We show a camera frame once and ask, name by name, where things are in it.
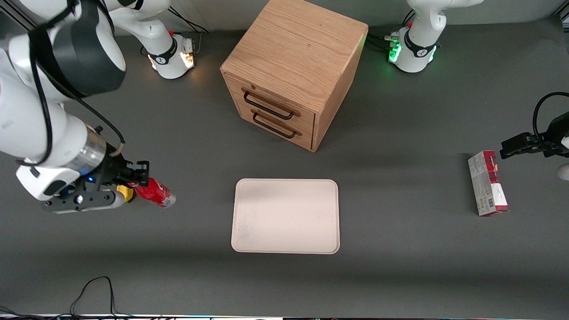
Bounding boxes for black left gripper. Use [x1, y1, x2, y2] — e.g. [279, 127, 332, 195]
[500, 113, 569, 160]

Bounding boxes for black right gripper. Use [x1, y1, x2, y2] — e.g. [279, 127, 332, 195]
[87, 153, 150, 192]

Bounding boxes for red coke bottle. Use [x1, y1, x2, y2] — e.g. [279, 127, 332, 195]
[133, 177, 176, 208]

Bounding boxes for beige rectangular tray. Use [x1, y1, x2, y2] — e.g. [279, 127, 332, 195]
[231, 178, 341, 255]

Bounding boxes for grey and red carton box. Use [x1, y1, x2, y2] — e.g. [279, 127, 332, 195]
[468, 150, 510, 217]

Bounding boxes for wooden drawer cabinet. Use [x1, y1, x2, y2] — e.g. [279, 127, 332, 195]
[220, 0, 369, 153]

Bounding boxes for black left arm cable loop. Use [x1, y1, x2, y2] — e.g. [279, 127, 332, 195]
[532, 92, 569, 144]

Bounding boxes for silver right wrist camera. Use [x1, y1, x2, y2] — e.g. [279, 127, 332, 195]
[42, 188, 126, 215]

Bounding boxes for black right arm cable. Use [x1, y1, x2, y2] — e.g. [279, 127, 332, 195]
[16, 0, 126, 168]

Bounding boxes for thin black table cable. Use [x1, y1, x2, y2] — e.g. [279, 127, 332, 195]
[0, 276, 134, 320]

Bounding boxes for short black drawer handle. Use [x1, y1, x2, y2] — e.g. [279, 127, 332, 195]
[251, 109, 303, 139]

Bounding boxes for long black drawer handle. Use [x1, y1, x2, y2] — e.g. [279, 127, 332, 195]
[241, 88, 301, 120]

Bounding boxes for black right arm base cables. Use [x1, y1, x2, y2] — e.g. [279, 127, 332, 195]
[167, 8, 210, 57]

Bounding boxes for black arm base cables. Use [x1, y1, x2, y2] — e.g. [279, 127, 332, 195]
[366, 9, 417, 52]
[167, 8, 210, 57]

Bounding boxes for black left arm base cables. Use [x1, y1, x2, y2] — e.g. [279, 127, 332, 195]
[366, 9, 417, 52]

